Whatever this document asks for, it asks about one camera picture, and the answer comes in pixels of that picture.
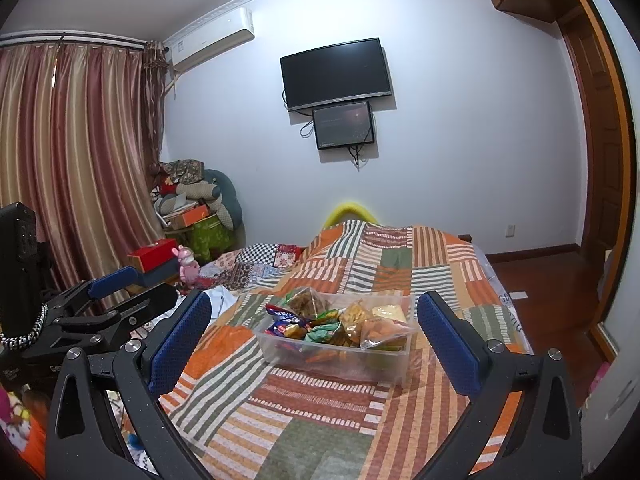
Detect red box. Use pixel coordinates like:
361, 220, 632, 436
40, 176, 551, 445
127, 238, 178, 274

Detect striped red gold curtain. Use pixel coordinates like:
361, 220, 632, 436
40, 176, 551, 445
1, 41, 163, 289

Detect clear plastic storage bin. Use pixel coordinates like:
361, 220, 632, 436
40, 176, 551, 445
254, 290, 417, 385

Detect clear bag brown snacks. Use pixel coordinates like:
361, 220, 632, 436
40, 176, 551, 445
285, 287, 330, 320

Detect yellow object behind bed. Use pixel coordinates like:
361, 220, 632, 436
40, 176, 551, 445
322, 202, 378, 230

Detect small black wall monitor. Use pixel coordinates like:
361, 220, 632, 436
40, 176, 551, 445
312, 101, 375, 151

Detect white air conditioner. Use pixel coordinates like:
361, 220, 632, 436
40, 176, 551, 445
169, 8, 255, 74

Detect wooden door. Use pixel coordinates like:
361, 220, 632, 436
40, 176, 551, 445
559, 0, 636, 322

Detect patchwork orange green quilt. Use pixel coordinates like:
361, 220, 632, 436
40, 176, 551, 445
158, 220, 529, 479

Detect wall mounted black television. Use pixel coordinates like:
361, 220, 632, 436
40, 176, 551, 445
280, 38, 392, 112

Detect orange snack bag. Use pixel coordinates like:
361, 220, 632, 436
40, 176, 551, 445
359, 318, 418, 350

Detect white decorated wardrobe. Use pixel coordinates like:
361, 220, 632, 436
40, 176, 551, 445
582, 257, 639, 478

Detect white plastic bag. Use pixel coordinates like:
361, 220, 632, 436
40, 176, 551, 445
162, 285, 238, 323

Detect peanut brittle clear pack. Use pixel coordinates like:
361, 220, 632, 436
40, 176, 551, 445
340, 300, 372, 346

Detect pink plush toy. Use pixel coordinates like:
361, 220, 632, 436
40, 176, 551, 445
171, 245, 200, 285

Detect green snack packet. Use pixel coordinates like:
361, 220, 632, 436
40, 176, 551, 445
304, 322, 342, 344

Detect blue biscuit snack bag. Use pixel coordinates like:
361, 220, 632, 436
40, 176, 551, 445
265, 304, 308, 340

